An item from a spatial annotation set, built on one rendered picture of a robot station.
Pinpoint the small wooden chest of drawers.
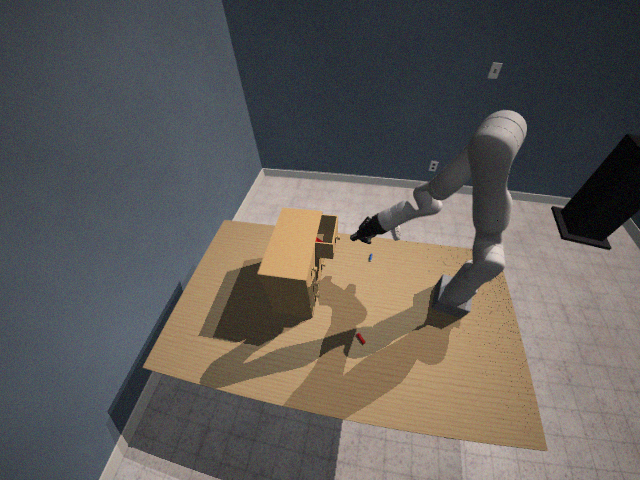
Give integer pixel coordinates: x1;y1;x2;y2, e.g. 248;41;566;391
257;208;323;318

